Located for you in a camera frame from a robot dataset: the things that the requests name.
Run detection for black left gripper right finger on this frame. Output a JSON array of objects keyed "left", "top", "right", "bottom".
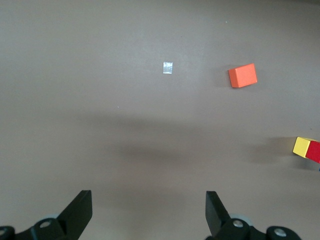
[{"left": 204, "top": 190, "right": 305, "bottom": 240}]

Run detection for small clear tape piece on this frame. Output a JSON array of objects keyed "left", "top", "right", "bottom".
[{"left": 162, "top": 61, "right": 174, "bottom": 75}]

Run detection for brown paper table cover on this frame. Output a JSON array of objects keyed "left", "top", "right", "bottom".
[{"left": 0, "top": 0, "right": 320, "bottom": 240}]

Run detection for yellow cube block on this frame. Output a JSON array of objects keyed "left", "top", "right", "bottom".
[{"left": 292, "top": 136, "right": 317, "bottom": 159}]

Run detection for red cube block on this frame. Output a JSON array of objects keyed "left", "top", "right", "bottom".
[{"left": 305, "top": 140, "right": 320, "bottom": 165}]

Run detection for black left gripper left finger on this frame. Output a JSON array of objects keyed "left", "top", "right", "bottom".
[{"left": 0, "top": 189, "right": 93, "bottom": 240}]

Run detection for orange cube block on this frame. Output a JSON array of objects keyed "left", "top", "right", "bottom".
[{"left": 227, "top": 62, "right": 258, "bottom": 89}]

